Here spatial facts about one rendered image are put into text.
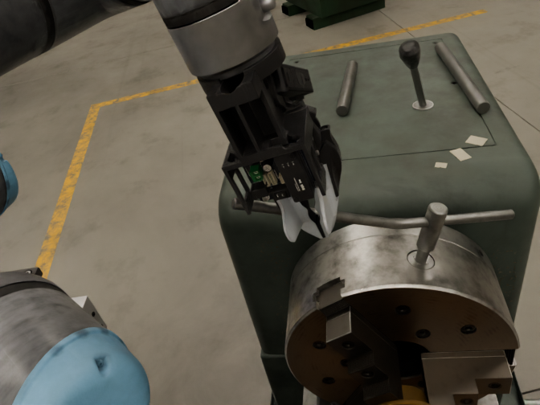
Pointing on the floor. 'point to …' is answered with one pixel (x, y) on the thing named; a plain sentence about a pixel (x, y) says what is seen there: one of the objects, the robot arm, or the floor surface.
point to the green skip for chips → (330, 10)
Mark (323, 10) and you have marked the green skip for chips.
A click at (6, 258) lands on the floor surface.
